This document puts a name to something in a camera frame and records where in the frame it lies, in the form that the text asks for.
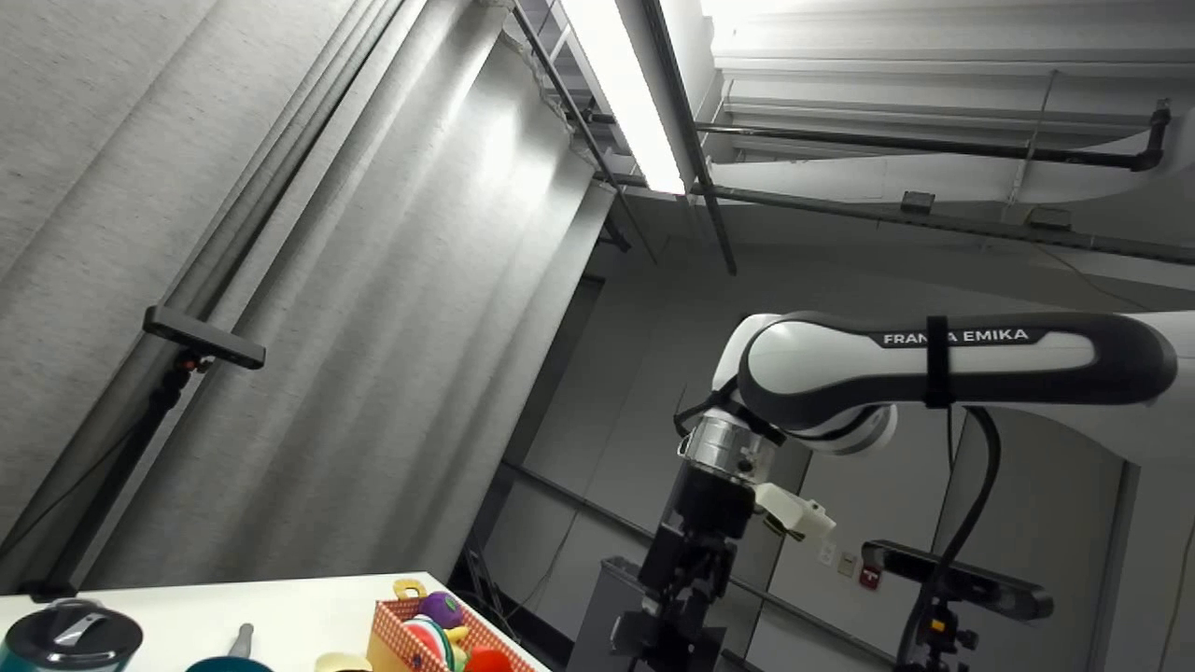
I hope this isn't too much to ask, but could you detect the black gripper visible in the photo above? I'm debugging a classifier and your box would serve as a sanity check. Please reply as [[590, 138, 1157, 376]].
[[635, 463, 762, 672]]

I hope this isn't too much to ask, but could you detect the layered toy burger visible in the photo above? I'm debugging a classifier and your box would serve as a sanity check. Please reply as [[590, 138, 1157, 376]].
[[402, 612, 459, 672]]

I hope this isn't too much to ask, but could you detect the purple toy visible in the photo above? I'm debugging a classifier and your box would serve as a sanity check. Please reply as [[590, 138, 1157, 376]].
[[417, 590, 468, 627]]

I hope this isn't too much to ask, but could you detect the wooden toy box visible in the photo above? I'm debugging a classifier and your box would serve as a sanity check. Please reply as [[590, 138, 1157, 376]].
[[361, 590, 550, 672]]

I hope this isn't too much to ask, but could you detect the black tripod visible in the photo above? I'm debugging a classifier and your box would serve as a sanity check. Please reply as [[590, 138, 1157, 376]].
[[897, 590, 986, 672]]

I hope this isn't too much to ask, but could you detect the grey door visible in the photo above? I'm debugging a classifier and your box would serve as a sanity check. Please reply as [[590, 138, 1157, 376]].
[[948, 403, 1140, 590]]

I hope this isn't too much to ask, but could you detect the dark ceiling beam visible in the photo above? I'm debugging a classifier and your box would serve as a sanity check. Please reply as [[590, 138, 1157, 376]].
[[640, 0, 740, 280]]

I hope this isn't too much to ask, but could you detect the grey curtain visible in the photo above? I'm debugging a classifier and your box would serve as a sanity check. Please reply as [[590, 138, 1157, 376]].
[[87, 30, 621, 590]]

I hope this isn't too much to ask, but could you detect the black ceiling pipe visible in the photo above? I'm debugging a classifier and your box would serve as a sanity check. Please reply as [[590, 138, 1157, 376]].
[[704, 99, 1176, 177]]

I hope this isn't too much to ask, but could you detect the fluorescent ceiling light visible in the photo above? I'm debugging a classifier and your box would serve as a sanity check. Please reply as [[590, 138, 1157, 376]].
[[555, 0, 694, 203]]

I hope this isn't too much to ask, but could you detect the teal kettle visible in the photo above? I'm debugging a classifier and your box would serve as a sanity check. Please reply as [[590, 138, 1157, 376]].
[[182, 621, 275, 672]]

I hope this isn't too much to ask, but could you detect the dark teal bowl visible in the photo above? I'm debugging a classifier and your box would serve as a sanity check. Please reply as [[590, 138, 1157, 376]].
[[0, 594, 148, 672]]

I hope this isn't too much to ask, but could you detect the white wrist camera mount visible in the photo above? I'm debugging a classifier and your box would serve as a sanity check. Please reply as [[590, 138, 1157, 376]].
[[750, 478, 840, 546]]

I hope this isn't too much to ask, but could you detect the grey wall conduit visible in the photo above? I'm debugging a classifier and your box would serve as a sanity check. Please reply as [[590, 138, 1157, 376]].
[[499, 458, 682, 556]]

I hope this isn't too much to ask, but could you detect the black camera on tripod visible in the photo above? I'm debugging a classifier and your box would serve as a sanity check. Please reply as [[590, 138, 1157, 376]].
[[859, 535, 1055, 625]]

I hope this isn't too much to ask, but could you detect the black ceiling cable tray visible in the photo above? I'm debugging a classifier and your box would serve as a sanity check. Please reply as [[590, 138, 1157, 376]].
[[508, 0, 653, 194]]

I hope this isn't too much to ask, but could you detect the black bar camera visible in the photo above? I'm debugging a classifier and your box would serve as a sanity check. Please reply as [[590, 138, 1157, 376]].
[[137, 304, 269, 372]]

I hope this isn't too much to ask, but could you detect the black camera stand pole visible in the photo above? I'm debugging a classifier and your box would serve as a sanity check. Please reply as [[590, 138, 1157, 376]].
[[0, 352, 201, 606]]

